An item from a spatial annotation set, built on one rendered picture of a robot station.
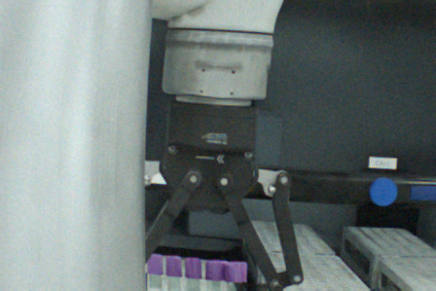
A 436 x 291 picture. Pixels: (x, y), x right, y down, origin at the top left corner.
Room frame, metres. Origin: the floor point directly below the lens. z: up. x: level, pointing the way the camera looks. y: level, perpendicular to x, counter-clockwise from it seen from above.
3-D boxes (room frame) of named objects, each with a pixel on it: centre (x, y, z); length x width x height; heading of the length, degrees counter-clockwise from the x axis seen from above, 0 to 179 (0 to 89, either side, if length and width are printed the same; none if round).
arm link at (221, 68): (1.05, 0.06, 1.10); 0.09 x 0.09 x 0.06
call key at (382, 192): (1.34, -0.10, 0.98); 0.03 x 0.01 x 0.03; 96
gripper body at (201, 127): (1.05, 0.06, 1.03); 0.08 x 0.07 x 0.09; 97
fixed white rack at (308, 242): (1.77, -0.01, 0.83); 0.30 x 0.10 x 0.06; 6
